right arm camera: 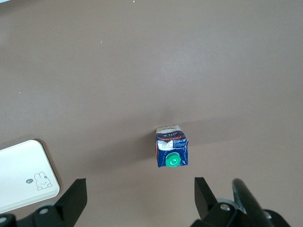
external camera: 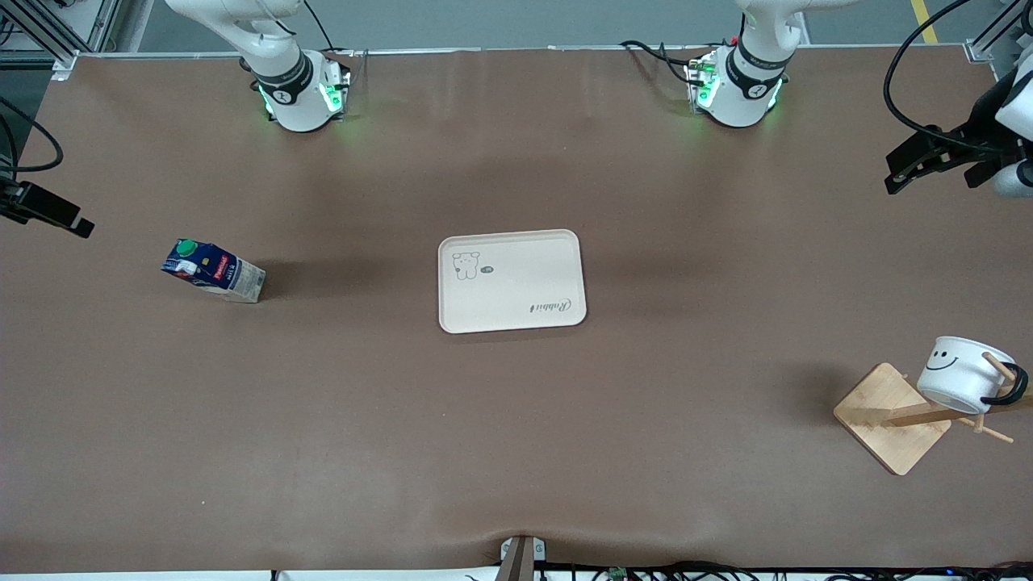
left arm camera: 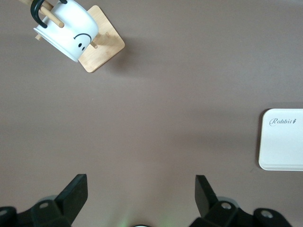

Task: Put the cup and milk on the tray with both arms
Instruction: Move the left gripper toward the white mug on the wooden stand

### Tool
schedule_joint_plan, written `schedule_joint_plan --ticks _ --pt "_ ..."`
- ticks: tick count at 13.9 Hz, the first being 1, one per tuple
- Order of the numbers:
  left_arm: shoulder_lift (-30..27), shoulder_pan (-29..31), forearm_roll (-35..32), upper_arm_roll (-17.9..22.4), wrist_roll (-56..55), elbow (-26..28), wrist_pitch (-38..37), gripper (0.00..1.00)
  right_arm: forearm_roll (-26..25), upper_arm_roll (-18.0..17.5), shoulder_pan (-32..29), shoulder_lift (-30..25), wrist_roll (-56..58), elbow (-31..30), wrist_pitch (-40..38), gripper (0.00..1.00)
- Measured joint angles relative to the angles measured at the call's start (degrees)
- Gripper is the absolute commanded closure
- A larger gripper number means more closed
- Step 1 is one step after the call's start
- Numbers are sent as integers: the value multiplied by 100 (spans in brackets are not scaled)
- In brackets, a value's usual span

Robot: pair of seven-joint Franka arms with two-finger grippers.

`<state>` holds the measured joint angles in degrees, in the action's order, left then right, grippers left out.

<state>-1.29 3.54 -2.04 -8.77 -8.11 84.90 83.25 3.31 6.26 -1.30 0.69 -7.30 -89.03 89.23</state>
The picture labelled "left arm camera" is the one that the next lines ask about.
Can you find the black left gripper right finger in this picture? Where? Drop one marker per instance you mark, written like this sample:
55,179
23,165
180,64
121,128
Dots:
203,194

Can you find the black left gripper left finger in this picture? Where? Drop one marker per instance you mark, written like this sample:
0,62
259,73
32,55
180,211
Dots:
71,196

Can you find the white rabbit print tray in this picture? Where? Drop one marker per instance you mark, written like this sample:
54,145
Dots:
284,146

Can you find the wooden mug tree stand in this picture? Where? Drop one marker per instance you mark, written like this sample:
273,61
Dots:
104,49

